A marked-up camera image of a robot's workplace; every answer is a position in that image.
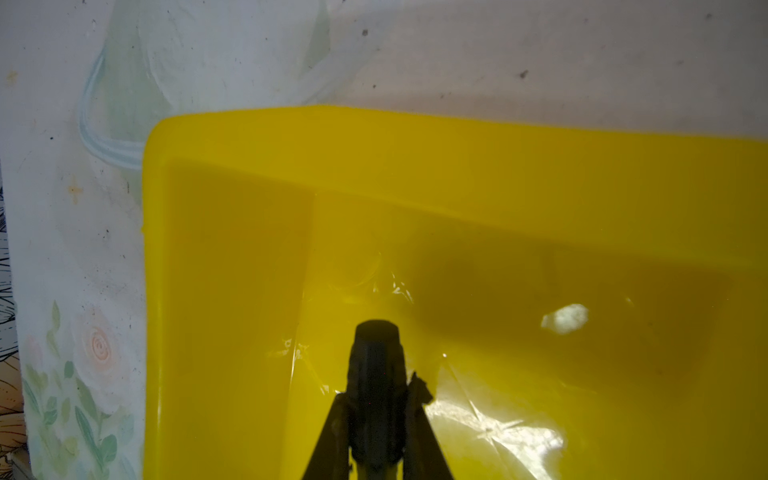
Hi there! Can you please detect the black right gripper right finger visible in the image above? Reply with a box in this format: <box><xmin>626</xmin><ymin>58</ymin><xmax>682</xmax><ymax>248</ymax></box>
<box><xmin>403</xmin><ymin>372</ymin><xmax>454</xmax><ymax>480</ymax></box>

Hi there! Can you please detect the black handled screwdriver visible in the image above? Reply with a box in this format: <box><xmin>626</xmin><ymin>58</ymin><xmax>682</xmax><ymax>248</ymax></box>
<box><xmin>346</xmin><ymin>320</ymin><xmax>407</xmax><ymax>479</ymax></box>

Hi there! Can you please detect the yellow plastic bin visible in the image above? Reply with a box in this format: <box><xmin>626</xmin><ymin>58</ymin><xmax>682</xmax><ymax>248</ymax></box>
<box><xmin>143</xmin><ymin>106</ymin><xmax>767</xmax><ymax>479</ymax></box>

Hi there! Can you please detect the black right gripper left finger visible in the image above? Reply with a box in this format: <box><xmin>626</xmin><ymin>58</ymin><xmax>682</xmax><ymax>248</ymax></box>
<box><xmin>302</xmin><ymin>392</ymin><xmax>350</xmax><ymax>480</ymax></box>

